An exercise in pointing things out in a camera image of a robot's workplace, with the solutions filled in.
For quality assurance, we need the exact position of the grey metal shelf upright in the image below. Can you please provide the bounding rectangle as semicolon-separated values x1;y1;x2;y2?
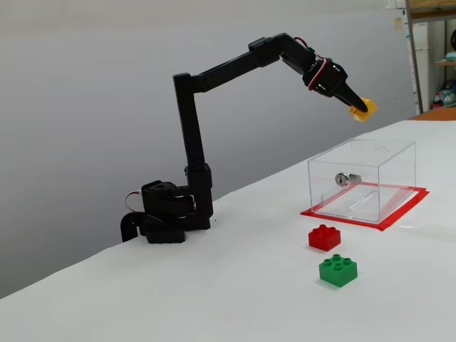
405;0;425;115

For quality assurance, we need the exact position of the red lego brick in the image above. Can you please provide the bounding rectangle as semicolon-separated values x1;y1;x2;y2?
308;224;342;252

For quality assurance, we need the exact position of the white refrigerator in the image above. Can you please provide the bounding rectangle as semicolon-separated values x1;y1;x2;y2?
412;21;431;112

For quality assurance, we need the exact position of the silver box lock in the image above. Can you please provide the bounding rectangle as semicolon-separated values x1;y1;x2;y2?
334;172;363;187

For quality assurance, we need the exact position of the red white gripper servo cable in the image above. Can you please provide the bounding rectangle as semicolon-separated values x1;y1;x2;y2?
292;35;331;90

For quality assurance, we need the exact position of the black table clamp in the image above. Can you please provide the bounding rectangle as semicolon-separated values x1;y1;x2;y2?
120;212;143;244

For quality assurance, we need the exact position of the orange brown table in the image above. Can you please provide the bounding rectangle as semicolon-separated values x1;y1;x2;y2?
409;107;456;123

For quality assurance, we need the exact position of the green plastic bag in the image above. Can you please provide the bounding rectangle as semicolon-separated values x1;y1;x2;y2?
440;81;456;108

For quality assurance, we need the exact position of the yellow lego brick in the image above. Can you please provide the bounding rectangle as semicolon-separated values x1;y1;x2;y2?
348;97;378;123

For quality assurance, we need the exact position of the brown shelf beam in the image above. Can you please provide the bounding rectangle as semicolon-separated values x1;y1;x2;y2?
405;0;456;20

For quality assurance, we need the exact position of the red white base cable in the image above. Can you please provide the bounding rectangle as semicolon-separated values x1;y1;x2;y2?
124;191;143;214

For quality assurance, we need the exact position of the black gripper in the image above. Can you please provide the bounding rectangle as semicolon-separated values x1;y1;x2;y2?
301;56;371;113

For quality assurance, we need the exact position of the transparent acrylic box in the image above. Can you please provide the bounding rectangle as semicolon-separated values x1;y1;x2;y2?
307;138;417;224

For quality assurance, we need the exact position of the red tape frame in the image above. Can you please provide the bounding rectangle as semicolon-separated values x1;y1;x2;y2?
300;181;430;233

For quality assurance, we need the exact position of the green lego brick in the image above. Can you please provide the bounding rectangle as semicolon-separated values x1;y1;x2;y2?
318;254;358;289

